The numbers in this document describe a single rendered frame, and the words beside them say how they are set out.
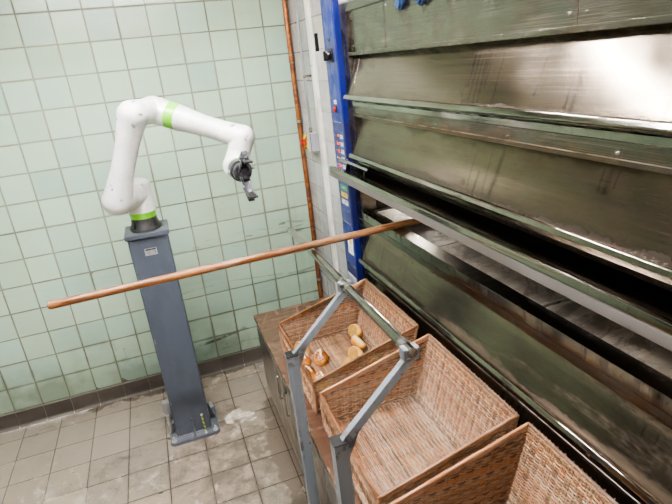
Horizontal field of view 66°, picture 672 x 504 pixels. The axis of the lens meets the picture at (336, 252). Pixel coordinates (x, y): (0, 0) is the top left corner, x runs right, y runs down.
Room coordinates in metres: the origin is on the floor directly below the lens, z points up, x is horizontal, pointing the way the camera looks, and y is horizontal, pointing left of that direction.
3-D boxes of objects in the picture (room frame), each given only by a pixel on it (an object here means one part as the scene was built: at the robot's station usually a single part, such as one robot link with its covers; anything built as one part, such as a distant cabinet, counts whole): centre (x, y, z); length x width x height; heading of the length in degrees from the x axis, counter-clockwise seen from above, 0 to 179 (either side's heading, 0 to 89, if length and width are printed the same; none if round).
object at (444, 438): (1.44, -0.18, 0.72); 0.56 x 0.49 x 0.28; 17
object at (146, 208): (2.46, 0.92, 1.36); 0.16 x 0.13 x 0.19; 166
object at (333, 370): (2.03, 0.01, 0.72); 0.56 x 0.49 x 0.28; 18
